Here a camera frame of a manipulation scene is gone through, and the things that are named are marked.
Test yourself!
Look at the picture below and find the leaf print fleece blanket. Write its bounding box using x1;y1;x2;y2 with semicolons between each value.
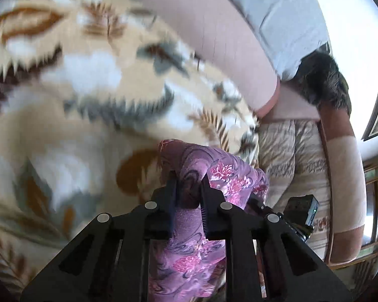
0;0;262;290

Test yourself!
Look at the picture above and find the large striped floral cushion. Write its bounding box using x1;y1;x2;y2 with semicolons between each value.
265;160;333;261

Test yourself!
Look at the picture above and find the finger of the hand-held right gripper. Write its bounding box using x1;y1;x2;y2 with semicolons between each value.
246;194;287;224

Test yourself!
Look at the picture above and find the pink sofa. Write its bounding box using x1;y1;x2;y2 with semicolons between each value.
137;0;366;265

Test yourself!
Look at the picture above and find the purple floral shirt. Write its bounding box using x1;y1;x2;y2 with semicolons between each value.
149;138;270;302

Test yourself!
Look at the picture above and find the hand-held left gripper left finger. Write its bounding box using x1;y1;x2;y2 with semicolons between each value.
20;170;178;302

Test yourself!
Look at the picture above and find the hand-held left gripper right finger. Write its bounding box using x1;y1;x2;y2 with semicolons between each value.
200;174;353;302

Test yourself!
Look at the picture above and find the small striped floral pillow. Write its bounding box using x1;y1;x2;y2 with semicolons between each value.
258;118;325;170

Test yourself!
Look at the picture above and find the grey pillow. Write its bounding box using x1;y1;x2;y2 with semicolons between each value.
208;0;331;81

